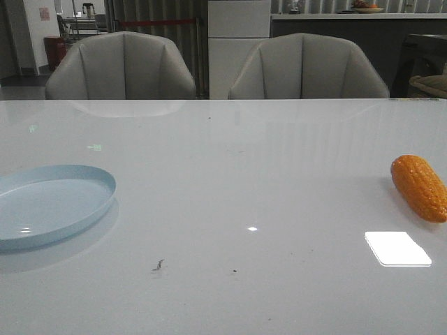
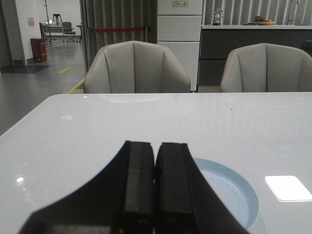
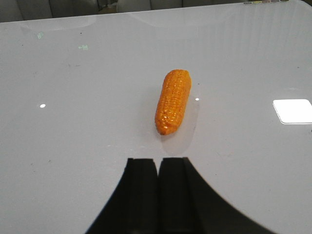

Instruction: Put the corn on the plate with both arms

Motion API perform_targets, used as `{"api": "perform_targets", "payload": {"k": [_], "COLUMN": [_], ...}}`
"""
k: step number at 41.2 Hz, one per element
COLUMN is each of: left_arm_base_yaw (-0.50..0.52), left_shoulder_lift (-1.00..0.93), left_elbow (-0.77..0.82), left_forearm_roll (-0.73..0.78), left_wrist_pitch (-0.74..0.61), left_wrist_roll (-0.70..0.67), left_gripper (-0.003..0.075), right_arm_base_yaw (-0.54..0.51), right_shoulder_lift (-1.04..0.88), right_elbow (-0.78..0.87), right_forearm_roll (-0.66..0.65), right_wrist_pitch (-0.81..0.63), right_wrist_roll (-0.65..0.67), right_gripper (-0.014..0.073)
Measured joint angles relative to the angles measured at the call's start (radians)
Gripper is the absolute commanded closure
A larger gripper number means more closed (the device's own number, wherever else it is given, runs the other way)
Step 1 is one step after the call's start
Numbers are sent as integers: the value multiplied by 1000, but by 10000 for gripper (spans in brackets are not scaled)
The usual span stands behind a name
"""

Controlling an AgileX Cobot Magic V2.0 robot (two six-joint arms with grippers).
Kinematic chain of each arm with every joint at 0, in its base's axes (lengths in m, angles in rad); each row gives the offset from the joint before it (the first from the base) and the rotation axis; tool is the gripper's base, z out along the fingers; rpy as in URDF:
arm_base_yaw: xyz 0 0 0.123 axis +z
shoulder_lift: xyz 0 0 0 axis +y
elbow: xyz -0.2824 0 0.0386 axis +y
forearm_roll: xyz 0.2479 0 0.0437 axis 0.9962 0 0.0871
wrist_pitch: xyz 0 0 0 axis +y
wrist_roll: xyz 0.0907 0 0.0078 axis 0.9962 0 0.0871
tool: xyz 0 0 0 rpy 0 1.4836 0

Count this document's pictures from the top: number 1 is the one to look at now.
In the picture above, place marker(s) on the light blue round plate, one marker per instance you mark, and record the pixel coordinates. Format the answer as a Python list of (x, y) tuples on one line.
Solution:
[(47, 204)]

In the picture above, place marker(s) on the orange plastic corn cob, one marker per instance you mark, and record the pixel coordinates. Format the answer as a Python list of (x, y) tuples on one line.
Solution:
[(420, 186)]

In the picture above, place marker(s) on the right beige leather chair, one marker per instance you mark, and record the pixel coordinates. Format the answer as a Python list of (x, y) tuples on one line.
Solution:
[(307, 66)]

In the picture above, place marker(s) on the beige leather chair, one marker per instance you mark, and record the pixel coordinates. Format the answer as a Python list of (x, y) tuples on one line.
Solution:
[(307, 66), (124, 65)]

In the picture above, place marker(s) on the white cabinet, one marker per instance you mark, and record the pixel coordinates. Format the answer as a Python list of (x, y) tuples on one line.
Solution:
[(234, 27)]

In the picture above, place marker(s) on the left beige leather chair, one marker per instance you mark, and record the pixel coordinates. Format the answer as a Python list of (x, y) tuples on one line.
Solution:
[(124, 65)]

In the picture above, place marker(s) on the red barrier belt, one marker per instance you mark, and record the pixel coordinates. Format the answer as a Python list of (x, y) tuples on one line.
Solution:
[(152, 23)]

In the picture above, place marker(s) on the red trash bin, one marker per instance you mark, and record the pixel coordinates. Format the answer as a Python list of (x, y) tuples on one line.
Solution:
[(55, 48)]

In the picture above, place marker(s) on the dark counter with white top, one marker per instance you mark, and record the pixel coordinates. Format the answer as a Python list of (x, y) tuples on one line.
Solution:
[(380, 35)]

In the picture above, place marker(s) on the fruit bowl on counter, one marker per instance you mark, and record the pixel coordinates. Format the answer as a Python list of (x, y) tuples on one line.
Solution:
[(365, 7)]

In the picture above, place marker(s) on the beige cushion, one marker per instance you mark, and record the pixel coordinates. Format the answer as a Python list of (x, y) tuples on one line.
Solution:
[(433, 86)]

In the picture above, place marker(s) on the pink wall poster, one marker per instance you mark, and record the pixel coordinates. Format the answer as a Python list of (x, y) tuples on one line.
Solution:
[(44, 13)]

